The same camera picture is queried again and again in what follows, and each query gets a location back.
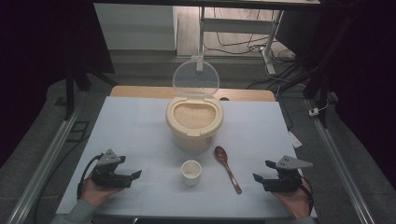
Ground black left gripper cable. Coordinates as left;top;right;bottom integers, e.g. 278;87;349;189
76;152;105;201

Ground person's left hand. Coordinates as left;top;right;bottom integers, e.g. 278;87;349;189
79;176;124;208

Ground white desk frame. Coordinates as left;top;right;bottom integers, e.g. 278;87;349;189
195;6;286;76

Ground black stand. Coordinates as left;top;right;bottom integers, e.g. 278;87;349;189
53;59;120;121

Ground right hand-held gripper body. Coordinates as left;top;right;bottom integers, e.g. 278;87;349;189
262;155;314;194

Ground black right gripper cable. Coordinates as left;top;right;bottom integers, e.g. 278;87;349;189
299;175;315;217

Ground brown wooden spoon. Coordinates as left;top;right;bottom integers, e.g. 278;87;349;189
214;146;243;195

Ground cream rice container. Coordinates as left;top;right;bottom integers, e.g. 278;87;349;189
164;94;225;153

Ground clear round container lid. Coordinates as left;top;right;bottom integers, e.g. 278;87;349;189
172;59;221;97

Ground white table mat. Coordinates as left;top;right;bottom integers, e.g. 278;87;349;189
55;95;318;219

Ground white cup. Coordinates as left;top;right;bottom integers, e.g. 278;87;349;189
180;160;203;188

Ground white paper tag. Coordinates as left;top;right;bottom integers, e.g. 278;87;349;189
287;130;304;149

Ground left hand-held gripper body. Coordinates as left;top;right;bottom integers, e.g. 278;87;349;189
91;148;134;189

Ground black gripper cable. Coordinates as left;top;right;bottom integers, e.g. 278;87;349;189
299;175;315;217
76;152;105;201

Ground person's right hand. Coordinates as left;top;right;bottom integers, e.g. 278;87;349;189
272;179;313;220

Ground black floor cables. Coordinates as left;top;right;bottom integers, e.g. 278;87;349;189
203;7;297;64

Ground wooden table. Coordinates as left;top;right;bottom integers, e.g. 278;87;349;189
109;85;277;103

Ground aluminium rail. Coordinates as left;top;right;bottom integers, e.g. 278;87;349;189
6;107;81;224
305;98;378;224

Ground rice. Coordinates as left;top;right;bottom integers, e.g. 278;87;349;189
173;103;217;130

